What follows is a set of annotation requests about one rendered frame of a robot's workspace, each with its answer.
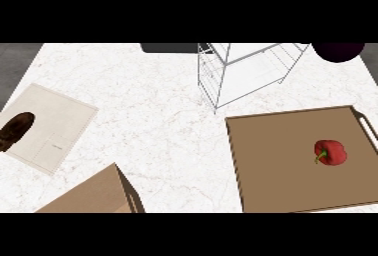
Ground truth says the brown wooden tray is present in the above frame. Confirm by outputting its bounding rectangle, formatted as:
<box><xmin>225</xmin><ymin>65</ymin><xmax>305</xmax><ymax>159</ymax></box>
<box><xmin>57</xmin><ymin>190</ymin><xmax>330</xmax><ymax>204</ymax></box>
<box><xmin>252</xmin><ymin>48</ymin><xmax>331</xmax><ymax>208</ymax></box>
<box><xmin>225</xmin><ymin>104</ymin><xmax>378</xmax><ymax>214</ymax></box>

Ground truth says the dark purple eggplant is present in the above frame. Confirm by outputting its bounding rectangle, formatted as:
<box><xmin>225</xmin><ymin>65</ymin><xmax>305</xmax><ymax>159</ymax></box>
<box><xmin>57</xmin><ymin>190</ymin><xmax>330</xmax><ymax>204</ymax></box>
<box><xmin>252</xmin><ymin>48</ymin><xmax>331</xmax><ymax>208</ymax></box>
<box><xmin>311</xmin><ymin>42</ymin><xmax>367</xmax><ymax>64</ymax></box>

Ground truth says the dark grey appliance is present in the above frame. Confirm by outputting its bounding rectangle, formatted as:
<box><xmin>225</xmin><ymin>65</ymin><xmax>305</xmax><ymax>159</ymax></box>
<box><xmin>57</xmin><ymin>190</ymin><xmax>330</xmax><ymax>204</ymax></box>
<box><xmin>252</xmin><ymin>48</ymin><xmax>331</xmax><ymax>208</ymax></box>
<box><xmin>139</xmin><ymin>42</ymin><xmax>216</xmax><ymax>55</ymax></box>

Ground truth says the beige placemat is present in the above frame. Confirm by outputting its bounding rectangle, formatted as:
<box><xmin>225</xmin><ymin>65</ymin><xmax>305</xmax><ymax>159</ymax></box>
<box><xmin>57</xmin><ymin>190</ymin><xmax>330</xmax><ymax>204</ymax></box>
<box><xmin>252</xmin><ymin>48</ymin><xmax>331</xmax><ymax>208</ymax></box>
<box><xmin>0</xmin><ymin>82</ymin><xmax>101</xmax><ymax>177</ymax></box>

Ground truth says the red bell pepper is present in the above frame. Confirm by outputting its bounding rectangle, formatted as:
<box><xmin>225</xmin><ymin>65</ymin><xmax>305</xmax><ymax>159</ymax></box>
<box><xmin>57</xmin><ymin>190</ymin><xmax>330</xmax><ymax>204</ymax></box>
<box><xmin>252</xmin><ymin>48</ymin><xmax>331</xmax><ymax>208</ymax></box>
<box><xmin>314</xmin><ymin>139</ymin><xmax>349</xmax><ymax>167</ymax></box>

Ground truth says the dark brown oblong object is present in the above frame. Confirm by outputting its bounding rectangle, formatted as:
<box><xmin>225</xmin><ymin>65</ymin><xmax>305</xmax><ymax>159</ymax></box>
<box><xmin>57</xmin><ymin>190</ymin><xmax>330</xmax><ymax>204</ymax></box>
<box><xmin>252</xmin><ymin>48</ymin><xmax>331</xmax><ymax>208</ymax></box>
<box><xmin>0</xmin><ymin>111</ymin><xmax>37</xmax><ymax>153</ymax></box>

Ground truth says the white wire tiered shelf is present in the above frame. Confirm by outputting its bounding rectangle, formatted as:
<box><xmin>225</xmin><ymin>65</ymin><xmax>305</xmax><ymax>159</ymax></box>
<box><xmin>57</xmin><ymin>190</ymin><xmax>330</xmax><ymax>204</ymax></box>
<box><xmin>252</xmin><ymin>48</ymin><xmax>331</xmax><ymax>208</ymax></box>
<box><xmin>197</xmin><ymin>42</ymin><xmax>312</xmax><ymax>114</ymax></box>

